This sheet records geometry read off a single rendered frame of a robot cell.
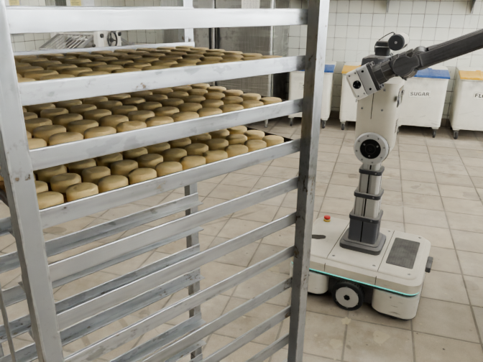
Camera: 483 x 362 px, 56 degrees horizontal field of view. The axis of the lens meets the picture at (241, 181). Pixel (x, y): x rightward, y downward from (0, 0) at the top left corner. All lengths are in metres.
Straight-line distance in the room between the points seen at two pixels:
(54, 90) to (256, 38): 4.89
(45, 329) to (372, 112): 1.73
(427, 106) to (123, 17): 5.14
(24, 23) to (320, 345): 1.87
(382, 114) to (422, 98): 3.52
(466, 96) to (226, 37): 2.80
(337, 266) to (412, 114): 3.62
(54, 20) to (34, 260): 0.33
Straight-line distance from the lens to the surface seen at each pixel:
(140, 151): 0.95
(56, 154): 0.69
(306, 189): 1.05
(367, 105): 2.16
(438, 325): 2.49
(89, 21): 0.69
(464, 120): 5.78
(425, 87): 5.64
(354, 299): 2.38
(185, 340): 1.00
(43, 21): 0.67
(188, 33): 1.30
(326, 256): 2.35
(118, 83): 0.72
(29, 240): 0.69
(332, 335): 2.28
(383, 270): 2.31
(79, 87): 0.69
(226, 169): 0.88
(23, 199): 0.66
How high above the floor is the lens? 1.43
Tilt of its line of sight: 21 degrees down
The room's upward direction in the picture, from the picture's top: 1 degrees clockwise
